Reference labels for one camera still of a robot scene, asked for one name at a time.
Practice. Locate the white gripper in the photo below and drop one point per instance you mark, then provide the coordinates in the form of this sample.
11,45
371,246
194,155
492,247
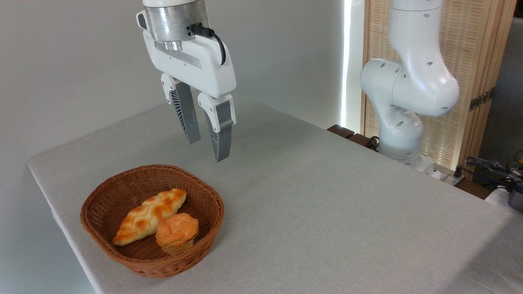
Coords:
204,65

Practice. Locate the wooden slatted screen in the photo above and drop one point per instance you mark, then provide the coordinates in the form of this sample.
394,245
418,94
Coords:
474,41

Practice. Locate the black metal hinge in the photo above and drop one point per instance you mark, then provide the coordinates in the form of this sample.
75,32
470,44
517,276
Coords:
482,99

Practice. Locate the brown wicker basket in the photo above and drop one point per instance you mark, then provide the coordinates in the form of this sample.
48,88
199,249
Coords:
184,255

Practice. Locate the round muffin bread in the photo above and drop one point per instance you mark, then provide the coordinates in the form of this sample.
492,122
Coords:
176,232

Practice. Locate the braided bread loaf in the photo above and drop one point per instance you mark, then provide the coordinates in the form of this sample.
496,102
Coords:
149,215

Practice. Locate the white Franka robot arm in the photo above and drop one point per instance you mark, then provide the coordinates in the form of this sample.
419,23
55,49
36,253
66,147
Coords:
416,81

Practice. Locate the grey tablecloth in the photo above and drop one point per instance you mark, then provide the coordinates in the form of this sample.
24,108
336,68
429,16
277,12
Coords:
327,220

